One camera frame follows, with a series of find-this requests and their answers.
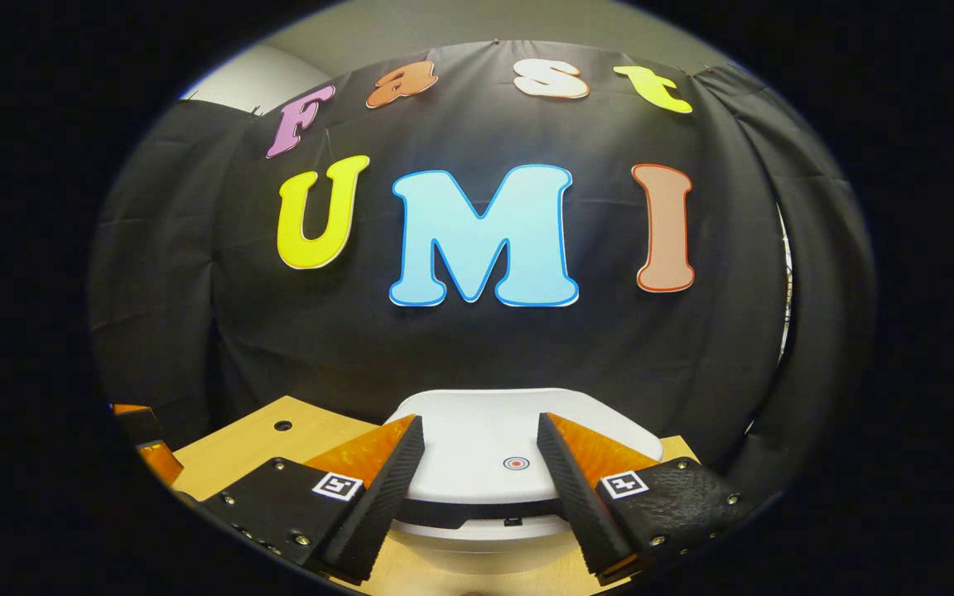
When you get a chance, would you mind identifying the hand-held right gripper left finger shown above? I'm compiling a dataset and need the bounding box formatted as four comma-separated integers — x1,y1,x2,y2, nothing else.
195,414,426,584

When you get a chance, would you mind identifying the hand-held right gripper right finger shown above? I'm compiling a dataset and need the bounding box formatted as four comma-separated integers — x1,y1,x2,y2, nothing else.
537,412,755,585

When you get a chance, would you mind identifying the grey desktop garbage bin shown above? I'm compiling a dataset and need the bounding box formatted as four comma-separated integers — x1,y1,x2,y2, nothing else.
390,387,664,576

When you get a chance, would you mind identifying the wooden desktop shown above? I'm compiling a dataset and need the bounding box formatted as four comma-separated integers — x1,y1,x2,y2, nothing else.
171,396,701,596

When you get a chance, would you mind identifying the black backdrop cloth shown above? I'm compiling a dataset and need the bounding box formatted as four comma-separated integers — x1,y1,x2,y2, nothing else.
86,37,877,497

